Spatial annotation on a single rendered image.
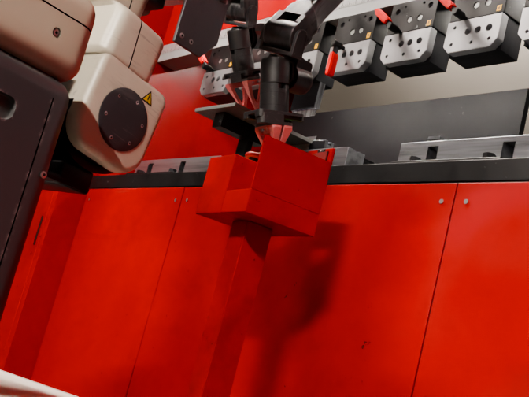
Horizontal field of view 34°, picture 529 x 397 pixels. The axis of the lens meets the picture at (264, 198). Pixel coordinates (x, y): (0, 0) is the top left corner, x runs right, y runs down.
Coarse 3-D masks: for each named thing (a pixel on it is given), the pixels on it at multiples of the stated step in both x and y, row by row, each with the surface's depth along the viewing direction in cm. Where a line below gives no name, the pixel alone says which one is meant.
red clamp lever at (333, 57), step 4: (332, 40) 221; (336, 40) 221; (332, 44) 221; (336, 44) 221; (340, 44) 221; (336, 48) 221; (340, 48) 222; (344, 48) 223; (332, 52) 221; (336, 52) 221; (332, 56) 220; (336, 56) 221; (328, 60) 221; (332, 60) 220; (336, 60) 221; (328, 64) 220; (332, 64) 220; (336, 64) 221; (328, 68) 220; (332, 68) 220; (328, 72) 219; (332, 72) 220
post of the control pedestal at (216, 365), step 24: (240, 240) 165; (264, 240) 167; (240, 264) 164; (216, 288) 166; (240, 288) 164; (216, 312) 164; (240, 312) 163; (216, 336) 161; (240, 336) 163; (216, 360) 160; (192, 384) 162; (216, 384) 160
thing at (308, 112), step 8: (312, 88) 234; (320, 88) 233; (296, 96) 239; (304, 96) 236; (312, 96) 233; (320, 96) 233; (296, 104) 238; (304, 104) 235; (312, 104) 232; (296, 112) 238; (304, 112) 235; (312, 112) 232
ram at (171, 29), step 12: (264, 0) 262; (276, 0) 257; (288, 0) 252; (372, 0) 221; (384, 0) 218; (396, 0) 214; (408, 0) 211; (264, 12) 260; (336, 12) 232; (348, 12) 228; (360, 12) 224; (168, 24) 307; (228, 24) 274; (336, 24) 235; (168, 36) 304; (168, 60) 300; (180, 60) 296; (192, 60) 293
